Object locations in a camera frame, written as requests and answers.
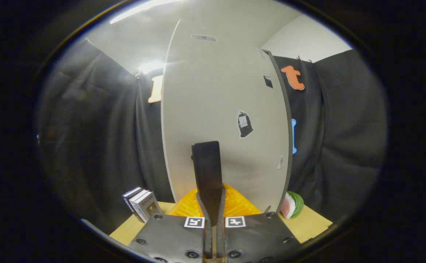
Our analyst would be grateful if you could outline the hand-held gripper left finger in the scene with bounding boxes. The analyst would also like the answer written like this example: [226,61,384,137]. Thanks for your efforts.
[129,184,213,263]

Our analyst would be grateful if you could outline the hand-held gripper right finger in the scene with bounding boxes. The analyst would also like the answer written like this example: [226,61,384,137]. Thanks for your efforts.
[213,184,303,263]

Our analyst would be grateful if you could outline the black door handle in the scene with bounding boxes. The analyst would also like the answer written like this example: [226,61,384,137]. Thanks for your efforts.
[192,141,223,227]

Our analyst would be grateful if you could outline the gray shoe cabinet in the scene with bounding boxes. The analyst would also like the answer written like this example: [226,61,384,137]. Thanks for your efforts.
[260,49,294,214]

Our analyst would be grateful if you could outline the gray book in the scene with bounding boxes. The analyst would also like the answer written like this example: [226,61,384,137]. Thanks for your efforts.
[134,191,162,223]

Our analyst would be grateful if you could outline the watermelon slice toy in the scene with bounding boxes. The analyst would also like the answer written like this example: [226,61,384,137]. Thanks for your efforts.
[280,191,304,220]

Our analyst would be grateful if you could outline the white book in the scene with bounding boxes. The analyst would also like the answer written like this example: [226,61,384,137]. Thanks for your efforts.
[129,190,150,220]

